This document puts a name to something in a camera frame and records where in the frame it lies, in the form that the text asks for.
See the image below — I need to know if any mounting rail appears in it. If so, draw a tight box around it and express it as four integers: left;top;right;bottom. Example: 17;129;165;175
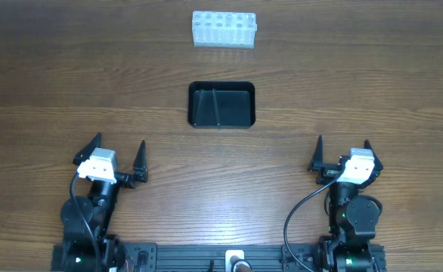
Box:
51;243;388;272

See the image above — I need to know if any black tray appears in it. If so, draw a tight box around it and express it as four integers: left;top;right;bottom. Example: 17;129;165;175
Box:
187;80;257;130

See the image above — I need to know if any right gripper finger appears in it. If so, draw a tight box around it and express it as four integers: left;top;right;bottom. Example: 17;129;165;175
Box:
310;134;325;164
363;139;385;178

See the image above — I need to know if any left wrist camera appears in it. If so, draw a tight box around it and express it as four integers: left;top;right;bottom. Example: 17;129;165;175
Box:
76;147;119;185

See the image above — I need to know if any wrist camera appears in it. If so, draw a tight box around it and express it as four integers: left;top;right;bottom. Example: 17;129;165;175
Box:
341;147;376;186
76;147;119;185

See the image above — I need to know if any black cable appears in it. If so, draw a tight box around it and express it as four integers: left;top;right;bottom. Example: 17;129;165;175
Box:
68;172;103;271
283;169;347;272

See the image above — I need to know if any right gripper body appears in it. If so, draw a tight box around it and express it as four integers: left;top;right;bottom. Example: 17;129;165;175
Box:
308;161;344;186

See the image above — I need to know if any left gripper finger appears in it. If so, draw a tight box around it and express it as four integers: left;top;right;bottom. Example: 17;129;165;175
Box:
72;131;103;167
132;139;150;184

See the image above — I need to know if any white test tube rack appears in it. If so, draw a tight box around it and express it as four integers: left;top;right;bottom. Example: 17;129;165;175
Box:
191;10;259;50

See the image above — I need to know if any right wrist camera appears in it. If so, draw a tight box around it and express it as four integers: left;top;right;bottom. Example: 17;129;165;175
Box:
341;147;376;186

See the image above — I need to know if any clear test tube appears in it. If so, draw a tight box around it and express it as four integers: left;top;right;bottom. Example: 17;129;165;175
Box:
211;88;222;127
193;88;205;127

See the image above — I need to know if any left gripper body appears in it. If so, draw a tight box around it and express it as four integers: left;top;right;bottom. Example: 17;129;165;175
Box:
113;171;141;190

